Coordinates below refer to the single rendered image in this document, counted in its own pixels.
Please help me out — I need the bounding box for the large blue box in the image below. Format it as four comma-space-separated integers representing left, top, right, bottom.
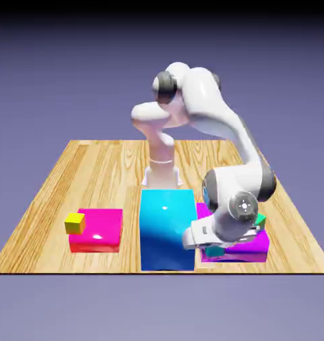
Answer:
139, 188, 197, 272

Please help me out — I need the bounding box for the large pink box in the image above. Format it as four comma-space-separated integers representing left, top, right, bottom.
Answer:
68, 208, 124, 253

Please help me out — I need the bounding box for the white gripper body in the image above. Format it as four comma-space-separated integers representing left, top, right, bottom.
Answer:
182, 216, 261, 250

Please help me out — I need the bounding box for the small teal cube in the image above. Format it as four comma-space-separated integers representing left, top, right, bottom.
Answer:
204, 245, 227, 258

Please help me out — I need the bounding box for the small yellow cube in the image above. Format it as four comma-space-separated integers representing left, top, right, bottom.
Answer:
64, 212, 87, 236

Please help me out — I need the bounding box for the small green cube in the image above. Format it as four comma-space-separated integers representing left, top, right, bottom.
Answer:
253, 212, 267, 232

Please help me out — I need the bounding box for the large magenta box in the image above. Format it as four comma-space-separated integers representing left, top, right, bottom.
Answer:
195, 202, 271, 264

